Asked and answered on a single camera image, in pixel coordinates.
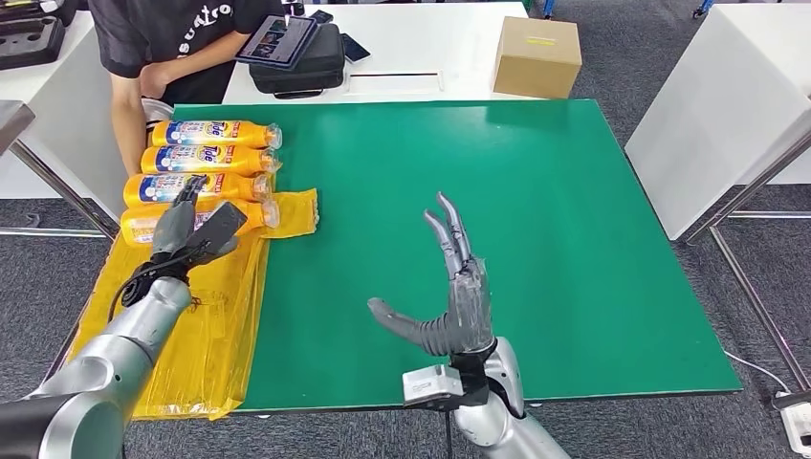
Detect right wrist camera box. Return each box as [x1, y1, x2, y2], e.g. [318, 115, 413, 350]
[401, 363, 489, 413]

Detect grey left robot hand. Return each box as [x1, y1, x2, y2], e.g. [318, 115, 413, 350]
[150, 175, 241, 269]

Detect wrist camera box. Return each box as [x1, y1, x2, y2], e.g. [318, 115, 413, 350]
[182, 201, 249, 256]
[401, 363, 489, 413]

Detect green table board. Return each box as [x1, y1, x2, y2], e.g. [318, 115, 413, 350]
[143, 98, 744, 414]

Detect grey metal side table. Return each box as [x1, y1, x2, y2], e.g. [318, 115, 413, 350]
[0, 99, 121, 241]

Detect orange detergent bottle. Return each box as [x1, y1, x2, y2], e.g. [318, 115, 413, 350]
[121, 172, 274, 209]
[120, 198, 282, 250]
[150, 120, 284, 151]
[140, 143, 282, 178]

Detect white desk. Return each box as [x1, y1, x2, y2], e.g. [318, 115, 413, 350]
[0, 11, 131, 223]
[221, 1, 539, 105]

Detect brown cardboard box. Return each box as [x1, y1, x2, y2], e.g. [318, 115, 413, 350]
[493, 15, 583, 100]

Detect yellow plastic sheet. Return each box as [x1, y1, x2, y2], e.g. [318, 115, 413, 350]
[66, 187, 320, 423]

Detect white floor cable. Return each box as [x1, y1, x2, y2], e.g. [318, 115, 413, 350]
[722, 349, 787, 395]

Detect black carry bag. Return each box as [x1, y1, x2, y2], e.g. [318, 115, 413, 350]
[248, 22, 346, 100]

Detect white table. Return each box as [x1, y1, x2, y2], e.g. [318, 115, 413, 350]
[625, 3, 811, 242]

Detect metal table frame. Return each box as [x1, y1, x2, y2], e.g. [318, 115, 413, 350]
[684, 126, 811, 394]

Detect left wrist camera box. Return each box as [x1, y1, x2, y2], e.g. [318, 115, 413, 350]
[182, 201, 249, 256]

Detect desk cable slot cover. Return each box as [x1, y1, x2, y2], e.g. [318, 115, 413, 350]
[346, 71, 444, 95]

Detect white power strip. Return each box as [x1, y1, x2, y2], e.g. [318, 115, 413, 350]
[773, 391, 811, 457]

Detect black equipment case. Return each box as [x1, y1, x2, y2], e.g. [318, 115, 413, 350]
[0, 0, 80, 24]

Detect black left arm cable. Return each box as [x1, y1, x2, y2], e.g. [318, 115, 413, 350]
[106, 256, 191, 324]

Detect person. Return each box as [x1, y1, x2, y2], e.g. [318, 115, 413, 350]
[87, 0, 286, 179]

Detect black tablet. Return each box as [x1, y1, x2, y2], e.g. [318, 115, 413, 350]
[234, 14, 318, 71]

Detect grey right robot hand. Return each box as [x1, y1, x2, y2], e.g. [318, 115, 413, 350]
[367, 191, 497, 358]

